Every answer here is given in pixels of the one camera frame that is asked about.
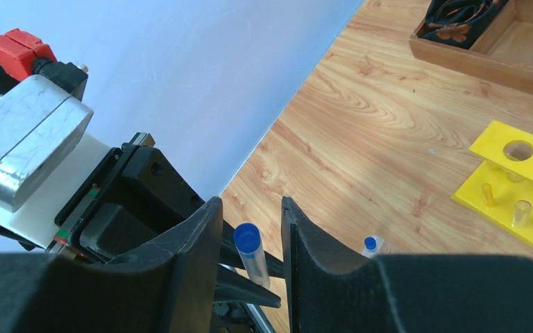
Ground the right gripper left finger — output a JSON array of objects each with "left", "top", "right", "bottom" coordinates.
[{"left": 0, "top": 197, "right": 223, "bottom": 332}]

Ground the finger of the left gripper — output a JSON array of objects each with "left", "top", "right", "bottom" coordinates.
[{"left": 213, "top": 265, "right": 281, "bottom": 308}]

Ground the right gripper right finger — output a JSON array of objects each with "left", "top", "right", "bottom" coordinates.
[{"left": 281, "top": 197, "right": 533, "bottom": 332}]

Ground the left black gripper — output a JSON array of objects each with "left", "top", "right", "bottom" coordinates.
[{"left": 51, "top": 133, "right": 284, "bottom": 278}]

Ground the blue capped tube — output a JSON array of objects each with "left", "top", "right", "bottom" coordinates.
[
  {"left": 233, "top": 223, "right": 271, "bottom": 289},
  {"left": 361, "top": 235, "right": 384, "bottom": 258}
]

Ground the yellow test tube rack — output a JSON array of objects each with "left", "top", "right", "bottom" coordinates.
[{"left": 452, "top": 121, "right": 533, "bottom": 246}]

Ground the wooden compartment tray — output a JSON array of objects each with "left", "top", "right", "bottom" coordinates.
[{"left": 409, "top": 1, "right": 533, "bottom": 95}]

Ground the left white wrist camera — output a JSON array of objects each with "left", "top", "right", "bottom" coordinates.
[{"left": 0, "top": 75, "right": 110, "bottom": 248}]

